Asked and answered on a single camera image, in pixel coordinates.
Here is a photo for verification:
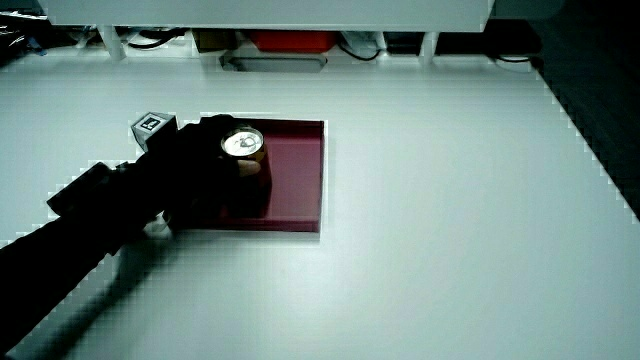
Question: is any person's right hand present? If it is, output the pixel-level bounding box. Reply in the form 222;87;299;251
130;112;263;232

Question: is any silver top drink can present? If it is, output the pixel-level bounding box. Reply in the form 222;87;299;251
220;125;273;220

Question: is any dark red square plate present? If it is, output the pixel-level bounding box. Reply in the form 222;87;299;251
217;118;326;234

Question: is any person's right forearm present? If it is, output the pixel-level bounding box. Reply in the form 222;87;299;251
0;160;166;354

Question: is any brown cardboard box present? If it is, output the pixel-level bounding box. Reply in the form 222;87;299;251
191;29;239;54

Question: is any grey flat tray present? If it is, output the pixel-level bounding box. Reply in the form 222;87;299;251
219;51;329;74

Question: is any red storage box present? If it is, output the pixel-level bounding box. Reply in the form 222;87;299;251
248;30;339;54

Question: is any white shelf unit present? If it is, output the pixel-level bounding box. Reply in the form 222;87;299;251
38;0;496;65

